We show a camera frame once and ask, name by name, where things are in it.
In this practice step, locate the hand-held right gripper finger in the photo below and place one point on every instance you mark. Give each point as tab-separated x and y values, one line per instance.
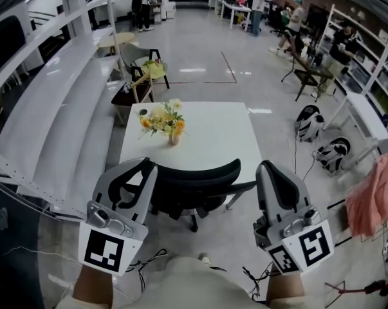
264	198
290	192

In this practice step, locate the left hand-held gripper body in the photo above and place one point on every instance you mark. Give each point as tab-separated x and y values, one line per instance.
103	249

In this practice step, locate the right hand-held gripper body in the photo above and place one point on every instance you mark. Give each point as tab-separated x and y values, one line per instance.
312	246

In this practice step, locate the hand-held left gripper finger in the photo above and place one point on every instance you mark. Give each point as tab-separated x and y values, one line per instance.
148	198
102	188

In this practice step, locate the black office chair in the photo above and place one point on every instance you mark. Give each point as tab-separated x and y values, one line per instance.
193	185

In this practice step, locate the person's left forearm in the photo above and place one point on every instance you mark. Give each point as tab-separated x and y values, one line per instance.
92	288

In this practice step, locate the person's right forearm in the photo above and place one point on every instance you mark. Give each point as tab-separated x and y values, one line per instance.
283	288

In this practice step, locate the black metal clothes rack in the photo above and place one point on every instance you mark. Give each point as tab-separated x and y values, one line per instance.
341	240

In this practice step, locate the white black backpack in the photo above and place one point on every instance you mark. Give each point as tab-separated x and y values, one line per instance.
309	124
333	154

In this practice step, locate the pink vase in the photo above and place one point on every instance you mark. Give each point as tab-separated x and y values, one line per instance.
174	140

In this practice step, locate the red tripod stand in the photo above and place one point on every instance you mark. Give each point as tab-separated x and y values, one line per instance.
374	290

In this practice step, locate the pink cloth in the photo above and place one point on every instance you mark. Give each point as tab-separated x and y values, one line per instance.
372	198

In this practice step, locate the white square table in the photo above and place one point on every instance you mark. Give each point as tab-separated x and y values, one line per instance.
219	134

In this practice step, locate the yellow flower bouquet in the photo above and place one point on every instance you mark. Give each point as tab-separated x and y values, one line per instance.
163	121

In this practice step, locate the person's right shoe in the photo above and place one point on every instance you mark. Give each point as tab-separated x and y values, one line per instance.
204	258

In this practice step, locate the person's beige clothing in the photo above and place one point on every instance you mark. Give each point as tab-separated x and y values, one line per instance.
181	288

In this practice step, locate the white metal shelving rack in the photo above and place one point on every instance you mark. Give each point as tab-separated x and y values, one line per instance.
58	108

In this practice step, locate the narrow white table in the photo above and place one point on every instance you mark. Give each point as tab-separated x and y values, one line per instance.
367	117

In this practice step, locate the dark folding table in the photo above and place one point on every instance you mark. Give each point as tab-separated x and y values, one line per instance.
309	72

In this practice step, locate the round wooden table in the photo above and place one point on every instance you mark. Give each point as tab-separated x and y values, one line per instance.
116	39

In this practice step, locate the black desk chair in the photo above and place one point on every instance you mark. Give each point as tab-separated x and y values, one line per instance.
277	18

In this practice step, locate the small white cabinet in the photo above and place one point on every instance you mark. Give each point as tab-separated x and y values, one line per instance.
170	10

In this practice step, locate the long white desk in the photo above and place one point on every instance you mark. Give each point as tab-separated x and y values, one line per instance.
232	8

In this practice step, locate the black frame armchair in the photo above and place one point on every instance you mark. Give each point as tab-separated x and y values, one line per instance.
135	55

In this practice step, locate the white wall shelf unit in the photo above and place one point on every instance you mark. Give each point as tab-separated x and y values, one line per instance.
374	66

